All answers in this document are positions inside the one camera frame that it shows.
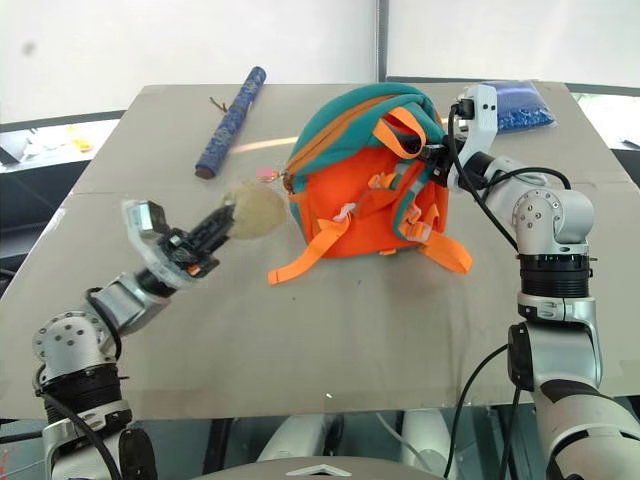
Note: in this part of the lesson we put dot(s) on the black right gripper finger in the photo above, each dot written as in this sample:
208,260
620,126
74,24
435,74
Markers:
423,149

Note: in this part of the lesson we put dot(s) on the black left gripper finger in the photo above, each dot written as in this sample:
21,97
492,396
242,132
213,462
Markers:
221,241
216,220

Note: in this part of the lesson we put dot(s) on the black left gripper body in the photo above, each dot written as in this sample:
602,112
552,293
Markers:
184,251

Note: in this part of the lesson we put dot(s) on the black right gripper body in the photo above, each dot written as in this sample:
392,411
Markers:
441,169

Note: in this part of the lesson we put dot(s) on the cream white rounded box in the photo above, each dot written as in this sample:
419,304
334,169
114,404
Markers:
260,207

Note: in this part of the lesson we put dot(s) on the orange and teal backpack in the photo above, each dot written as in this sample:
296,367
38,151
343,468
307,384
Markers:
360,195

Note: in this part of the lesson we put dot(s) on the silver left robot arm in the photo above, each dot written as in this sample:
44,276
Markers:
70,340

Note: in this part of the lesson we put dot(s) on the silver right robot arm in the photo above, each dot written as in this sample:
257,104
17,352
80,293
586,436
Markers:
555,215

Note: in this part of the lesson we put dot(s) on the blue patterned rolled scroll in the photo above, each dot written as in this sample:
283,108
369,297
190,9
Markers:
230,125

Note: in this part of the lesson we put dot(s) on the blue bead bag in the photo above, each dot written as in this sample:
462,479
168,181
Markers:
525,107

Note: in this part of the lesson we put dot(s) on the yellow background object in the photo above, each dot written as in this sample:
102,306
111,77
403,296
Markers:
82,144

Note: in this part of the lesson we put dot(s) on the grey robot torso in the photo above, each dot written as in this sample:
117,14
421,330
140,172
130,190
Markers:
320,470

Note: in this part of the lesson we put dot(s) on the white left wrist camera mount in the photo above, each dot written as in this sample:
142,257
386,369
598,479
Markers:
138,215

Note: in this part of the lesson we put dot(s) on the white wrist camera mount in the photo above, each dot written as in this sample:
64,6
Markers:
482,116
138,215

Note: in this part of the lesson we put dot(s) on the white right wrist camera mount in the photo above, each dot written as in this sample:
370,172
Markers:
482,116

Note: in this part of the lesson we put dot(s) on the dark window post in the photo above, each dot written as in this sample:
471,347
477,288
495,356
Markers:
380,40

